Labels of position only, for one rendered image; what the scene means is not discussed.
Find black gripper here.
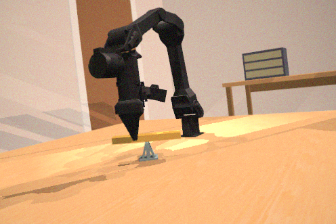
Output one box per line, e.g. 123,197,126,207
114,76,145,141

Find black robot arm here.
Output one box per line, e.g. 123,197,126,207
88,8,204,137

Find yellow bar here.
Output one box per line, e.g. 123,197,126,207
112,130,181,145

